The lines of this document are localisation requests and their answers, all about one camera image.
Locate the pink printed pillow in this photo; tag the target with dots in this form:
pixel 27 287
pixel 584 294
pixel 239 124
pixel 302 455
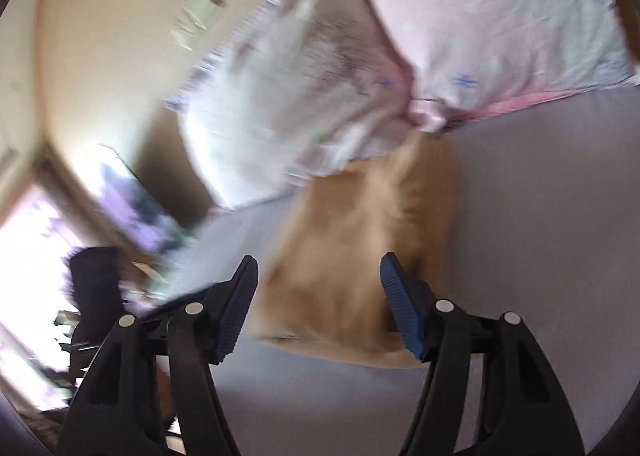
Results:
pixel 480 20

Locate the white printed pillow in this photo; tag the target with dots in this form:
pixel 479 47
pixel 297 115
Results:
pixel 280 100

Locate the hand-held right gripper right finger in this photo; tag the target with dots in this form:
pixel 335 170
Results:
pixel 404 312

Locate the purple cloth pile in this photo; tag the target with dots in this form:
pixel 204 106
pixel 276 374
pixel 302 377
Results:
pixel 135 216

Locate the dark office chair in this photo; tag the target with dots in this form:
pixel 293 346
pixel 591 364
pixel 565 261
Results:
pixel 95 286

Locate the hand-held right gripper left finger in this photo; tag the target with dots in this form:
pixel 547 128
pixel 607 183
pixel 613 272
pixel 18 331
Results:
pixel 234 310

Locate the lavender bed sheet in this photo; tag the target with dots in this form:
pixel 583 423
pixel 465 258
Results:
pixel 525 246

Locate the tan small garment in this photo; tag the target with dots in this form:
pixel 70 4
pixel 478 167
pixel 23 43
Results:
pixel 360 256

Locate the white wall fixture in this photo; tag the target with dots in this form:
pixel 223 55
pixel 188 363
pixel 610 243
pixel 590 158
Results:
pixel 197 18

